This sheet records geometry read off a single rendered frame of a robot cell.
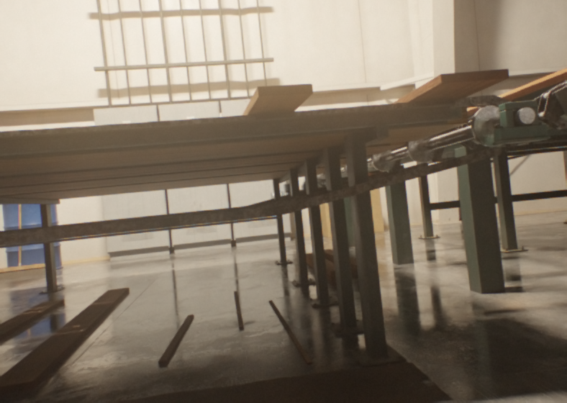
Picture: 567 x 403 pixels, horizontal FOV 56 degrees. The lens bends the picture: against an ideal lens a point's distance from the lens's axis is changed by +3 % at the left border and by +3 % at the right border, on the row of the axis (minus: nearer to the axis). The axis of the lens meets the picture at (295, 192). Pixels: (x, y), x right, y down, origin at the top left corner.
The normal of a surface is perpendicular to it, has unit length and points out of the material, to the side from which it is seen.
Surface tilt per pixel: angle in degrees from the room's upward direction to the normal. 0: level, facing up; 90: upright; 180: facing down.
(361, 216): 90
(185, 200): 90
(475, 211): 90
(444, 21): 99
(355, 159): 90
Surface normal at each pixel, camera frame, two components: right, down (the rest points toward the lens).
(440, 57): 0.14, 0.13
